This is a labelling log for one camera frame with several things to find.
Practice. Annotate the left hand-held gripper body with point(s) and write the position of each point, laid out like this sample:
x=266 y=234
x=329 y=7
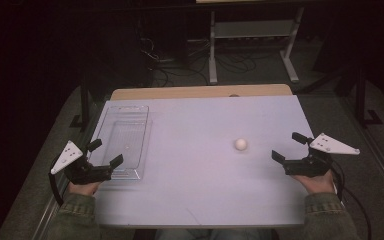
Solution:
x=86 y=173

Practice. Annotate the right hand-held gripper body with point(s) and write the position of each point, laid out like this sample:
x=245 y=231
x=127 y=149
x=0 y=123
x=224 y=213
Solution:
x=308 y=166

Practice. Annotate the clear plastic container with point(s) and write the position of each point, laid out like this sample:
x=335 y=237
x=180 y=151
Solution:
x=126 y=140

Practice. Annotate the white ball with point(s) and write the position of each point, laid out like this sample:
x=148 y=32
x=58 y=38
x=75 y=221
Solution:
x=240 y=144

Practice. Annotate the person's left hand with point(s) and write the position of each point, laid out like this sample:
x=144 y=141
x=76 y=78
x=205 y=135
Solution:
x=83 y=188

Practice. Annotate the person's right hand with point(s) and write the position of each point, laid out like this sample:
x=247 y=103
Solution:
x=318 y=183

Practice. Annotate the black metal stand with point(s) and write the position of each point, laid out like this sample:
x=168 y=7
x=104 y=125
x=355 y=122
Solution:
x=361 y=100
x=85 y=100

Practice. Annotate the aluminium rail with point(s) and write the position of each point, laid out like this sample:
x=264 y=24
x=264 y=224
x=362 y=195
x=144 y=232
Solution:
x=51 y=206
x=380 y=160

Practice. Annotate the grey metal desk frame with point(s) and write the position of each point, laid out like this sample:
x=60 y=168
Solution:
x=253 y=30

